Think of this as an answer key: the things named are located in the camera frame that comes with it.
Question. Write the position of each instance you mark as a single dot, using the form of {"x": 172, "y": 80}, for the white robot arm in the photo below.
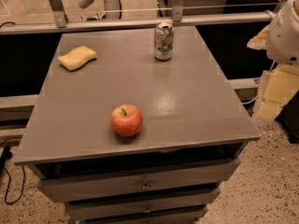
{"x": 282, "y": 44}

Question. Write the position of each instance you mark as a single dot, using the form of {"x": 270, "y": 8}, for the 7up soda can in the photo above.
{"x": 163, "y": 41}

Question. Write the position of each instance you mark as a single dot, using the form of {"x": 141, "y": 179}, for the red apple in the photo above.
{"x": 126, "y": 120}

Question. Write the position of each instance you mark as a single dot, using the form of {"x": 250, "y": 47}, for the grey drawer cabinet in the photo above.
{"x": 129, "y": 139}

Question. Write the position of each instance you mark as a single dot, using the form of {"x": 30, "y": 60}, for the yellow sponge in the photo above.
{"x": 77, "y": 57}

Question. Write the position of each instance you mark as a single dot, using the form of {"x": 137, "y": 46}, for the top grey drawer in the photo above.
{"x": 87, "y": 187}

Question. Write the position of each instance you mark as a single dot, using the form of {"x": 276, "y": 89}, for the grey drawer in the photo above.
{"x": 169, "y": 216}
{"x": 142, "y": 204}
{"x": 87, "y": 187}

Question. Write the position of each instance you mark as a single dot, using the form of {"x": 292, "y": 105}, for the middle grey drawer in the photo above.
{"x": 142, "y": 204}

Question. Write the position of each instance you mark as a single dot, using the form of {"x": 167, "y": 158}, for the bottom grey drawer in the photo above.
{"x": 169, "y": 216}

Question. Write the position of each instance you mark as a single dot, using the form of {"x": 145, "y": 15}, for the grey metal railing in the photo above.
{"x": 63, "y": 25}

